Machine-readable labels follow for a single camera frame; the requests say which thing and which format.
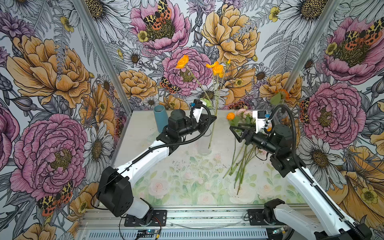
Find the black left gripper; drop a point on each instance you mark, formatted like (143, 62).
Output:
(202, 122)

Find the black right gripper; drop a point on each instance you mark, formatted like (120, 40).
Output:
(249, 134)

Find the clear ribbed glass vase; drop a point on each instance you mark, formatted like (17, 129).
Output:
(204, 144)

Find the orange poppy flower stem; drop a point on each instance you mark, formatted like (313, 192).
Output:
(194, 74)

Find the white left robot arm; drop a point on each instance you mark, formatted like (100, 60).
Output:
(115, 188)

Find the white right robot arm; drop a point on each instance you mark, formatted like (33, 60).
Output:
(333, 223)

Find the tall teal cylinder vase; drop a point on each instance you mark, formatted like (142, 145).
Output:
(161, 117)

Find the orange leafy flower stem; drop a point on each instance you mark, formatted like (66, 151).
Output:
(277, 97)

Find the green circuit board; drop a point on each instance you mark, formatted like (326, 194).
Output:
(148, 234)

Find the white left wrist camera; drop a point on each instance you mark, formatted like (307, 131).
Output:
(196, 112)

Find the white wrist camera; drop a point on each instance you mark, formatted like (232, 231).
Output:
(196, 112)
(262, 122)

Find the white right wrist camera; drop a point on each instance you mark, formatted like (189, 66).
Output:
(262, 122)

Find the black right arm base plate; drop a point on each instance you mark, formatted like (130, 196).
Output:
(259, 217)

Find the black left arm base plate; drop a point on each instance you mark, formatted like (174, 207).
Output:
(156, 218)

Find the aluminium front frame rail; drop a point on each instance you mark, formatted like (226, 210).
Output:
(188, 223)

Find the aluminium left corner post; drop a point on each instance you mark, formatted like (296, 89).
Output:
(97, 41)

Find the aluminium corner post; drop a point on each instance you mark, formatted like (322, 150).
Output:
(301, 25)
(97, 41)

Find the aluminium right corner post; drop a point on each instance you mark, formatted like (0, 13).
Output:
(301, 25)

